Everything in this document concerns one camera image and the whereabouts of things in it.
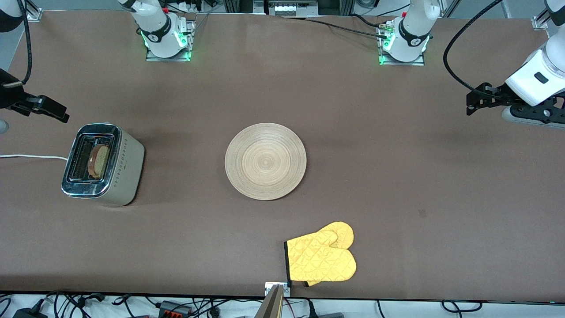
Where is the brown bread slice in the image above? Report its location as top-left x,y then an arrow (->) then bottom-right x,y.
87,144 -> 111,179

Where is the round wooden plate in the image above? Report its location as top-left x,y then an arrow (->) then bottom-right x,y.
225,123 -> 307,201

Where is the beige chrome two-slot toaster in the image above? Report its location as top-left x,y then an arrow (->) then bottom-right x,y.
61,121 -> 145,207

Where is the yellow quilted oven mitt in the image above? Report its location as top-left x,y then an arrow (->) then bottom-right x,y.
305,222 -> 355,288
284,230 -> 357,283

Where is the black power adapter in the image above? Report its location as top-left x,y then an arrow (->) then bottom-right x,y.
12,308 -> 48,318

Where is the white power strip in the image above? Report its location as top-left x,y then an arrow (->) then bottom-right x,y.
274,0 -> 319,17

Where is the black orange connector block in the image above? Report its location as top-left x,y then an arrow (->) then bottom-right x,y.
158,300 -> 193,317

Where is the white toaster power cord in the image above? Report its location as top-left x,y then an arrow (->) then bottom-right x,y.
0,154 -> 69,161

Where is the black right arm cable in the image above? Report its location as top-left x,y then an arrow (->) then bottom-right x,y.
15,0 -> 34,85

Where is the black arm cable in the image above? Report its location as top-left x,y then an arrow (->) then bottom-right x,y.
15,0 -> 34,85
443,0 -> 504,100

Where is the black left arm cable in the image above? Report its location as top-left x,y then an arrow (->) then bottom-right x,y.
443,0 -> 504,100

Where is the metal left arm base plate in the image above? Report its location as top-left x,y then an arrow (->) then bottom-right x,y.
379,24 -> 426,67

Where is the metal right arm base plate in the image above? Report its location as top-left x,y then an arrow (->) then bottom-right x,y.
146,20 -> 195,62

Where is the short curved black cable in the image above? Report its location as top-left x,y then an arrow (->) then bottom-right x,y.
350,13 -> 389,30

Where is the long black table cable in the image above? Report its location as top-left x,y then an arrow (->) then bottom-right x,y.
282,17 -> 389,39

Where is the small metal clamp bracket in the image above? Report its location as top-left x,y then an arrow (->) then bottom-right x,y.
265,282 -> 292,297

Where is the beige camera mount bar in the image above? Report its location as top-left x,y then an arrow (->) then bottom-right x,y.
255,284 -> 284,318

